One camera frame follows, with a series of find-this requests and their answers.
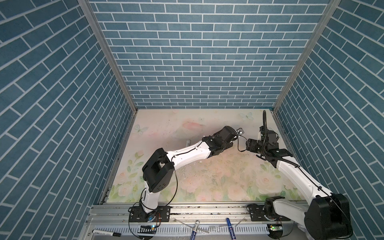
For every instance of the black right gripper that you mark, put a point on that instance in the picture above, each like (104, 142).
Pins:
(251, 144)

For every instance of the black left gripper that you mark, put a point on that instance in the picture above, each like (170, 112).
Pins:
(228, 145)

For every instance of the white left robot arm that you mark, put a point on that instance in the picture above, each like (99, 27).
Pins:
(162, 165)

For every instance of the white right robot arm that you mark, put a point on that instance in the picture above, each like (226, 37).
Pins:
(326, 216)

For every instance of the blue marker pen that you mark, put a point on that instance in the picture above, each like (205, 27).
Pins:
(231, 229)

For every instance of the white-blue marker pen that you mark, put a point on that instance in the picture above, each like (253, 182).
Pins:
(194, 231)

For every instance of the black marker pen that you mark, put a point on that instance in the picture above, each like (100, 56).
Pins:
(107, 233)

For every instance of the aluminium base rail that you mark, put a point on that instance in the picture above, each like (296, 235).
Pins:
(177, 223)

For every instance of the aluminium right corner post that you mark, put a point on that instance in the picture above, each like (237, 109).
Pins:
(318, 30)

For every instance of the aluminium corner post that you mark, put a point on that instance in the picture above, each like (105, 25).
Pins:
(318, 30)
(93, 22)

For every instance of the aluminium left corner post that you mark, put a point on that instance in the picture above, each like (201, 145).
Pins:
(93, 22)

